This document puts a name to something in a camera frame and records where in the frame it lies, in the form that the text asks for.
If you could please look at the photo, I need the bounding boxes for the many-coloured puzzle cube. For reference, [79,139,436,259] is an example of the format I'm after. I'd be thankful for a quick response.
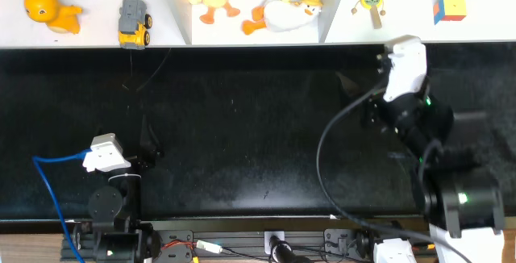
[432,0,468,26]

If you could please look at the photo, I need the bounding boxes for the blue cable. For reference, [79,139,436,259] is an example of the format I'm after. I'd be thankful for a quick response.
[31,148,93,263]

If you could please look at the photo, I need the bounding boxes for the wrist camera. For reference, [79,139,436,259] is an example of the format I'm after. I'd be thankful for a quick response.
[380,34,429,103]
[81,132,132,173]

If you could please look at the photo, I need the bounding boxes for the white shelf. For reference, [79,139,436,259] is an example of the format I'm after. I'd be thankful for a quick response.
[0,0,516,49]

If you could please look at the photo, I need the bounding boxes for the yellow rubber duck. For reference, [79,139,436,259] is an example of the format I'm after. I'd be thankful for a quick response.
[23,0,84,35]

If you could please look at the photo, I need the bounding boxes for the mounting rail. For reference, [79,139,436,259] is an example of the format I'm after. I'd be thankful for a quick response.
[60,222,436,263]

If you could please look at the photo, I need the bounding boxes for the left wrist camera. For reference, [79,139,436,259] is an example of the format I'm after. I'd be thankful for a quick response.
[81,132,132,173]

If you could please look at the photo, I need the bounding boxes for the black cable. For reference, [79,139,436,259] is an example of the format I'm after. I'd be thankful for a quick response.
[315,77,475,263]

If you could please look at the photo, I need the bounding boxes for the grey and yellow toy truck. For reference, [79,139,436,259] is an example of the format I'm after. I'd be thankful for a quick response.
[117,0,154,51]

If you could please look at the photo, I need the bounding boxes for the yellow rattle drum toy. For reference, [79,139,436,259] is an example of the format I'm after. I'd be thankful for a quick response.
[351,0,387,30]

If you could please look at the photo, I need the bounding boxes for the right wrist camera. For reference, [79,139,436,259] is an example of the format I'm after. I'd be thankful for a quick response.
[380,34,429,103]

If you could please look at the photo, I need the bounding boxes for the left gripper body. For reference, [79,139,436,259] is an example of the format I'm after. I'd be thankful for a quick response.
[127,153,159,172]

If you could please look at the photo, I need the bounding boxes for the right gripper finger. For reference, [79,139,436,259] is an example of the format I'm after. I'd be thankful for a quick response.
[335,71,364,99]

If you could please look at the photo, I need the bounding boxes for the white plush duck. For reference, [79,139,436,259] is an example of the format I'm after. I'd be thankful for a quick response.
[241,0,324,36]

